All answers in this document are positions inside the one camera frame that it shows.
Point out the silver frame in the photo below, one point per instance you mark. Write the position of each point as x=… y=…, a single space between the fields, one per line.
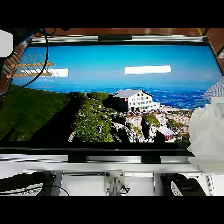
x=100 y=166

